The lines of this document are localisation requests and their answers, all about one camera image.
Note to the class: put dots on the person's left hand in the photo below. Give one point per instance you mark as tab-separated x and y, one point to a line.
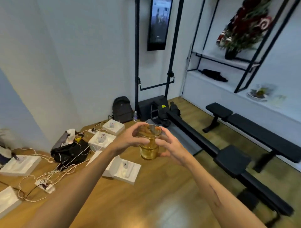
122	142

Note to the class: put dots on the person's right hand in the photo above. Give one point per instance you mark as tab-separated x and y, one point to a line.
175	150

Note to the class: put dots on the person's left thumb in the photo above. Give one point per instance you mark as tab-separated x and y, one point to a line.
141	142

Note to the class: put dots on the person's right thumb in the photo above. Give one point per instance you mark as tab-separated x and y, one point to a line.
161	141

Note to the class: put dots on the amber glass cup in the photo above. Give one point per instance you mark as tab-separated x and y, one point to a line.
149	150

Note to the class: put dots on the person's left forearm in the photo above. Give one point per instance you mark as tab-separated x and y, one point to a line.
77	185

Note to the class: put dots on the person's right forearm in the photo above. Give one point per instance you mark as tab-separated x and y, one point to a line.
218	195

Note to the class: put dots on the grey floor mat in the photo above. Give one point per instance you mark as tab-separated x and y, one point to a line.
185	141

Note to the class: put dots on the clear water bottle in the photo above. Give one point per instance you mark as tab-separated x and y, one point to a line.
135	117

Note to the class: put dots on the white foam tray box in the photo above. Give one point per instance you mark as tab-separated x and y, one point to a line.
101	140
128	171
20	164
113	126
8	200

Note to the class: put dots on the black backpack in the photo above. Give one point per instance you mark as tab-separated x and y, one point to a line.
121	109

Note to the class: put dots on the small yellow object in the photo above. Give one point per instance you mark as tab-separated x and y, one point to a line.
78	139

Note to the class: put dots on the black rowing machine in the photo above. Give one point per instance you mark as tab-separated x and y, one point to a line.
225	162

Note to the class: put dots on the black floor bag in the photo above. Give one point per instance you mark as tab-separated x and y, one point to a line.
69	152

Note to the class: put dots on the grey white cloth pouch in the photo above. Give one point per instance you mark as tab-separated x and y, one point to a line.
65	138

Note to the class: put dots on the black folded umbrella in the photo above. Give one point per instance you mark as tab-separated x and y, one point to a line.
212	74

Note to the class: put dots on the black weight bench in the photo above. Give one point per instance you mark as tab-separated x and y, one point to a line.
258	131

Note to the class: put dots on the white power strip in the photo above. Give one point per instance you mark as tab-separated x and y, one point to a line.
45	185

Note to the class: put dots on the plate with food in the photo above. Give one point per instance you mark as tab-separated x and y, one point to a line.
259	92

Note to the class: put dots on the red green festive plant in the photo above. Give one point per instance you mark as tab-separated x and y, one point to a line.
244	25

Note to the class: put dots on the black wall screen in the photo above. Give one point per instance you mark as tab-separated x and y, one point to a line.
160	23

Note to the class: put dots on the black metal shelf frame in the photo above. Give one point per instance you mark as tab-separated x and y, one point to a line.
254	63

